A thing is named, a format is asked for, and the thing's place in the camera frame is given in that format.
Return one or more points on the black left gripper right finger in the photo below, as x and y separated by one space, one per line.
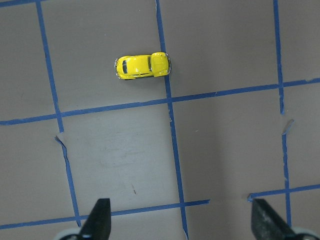
266 224

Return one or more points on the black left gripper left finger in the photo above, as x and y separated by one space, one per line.
98 223

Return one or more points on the yellow beetle toy car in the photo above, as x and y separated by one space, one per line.
133 67

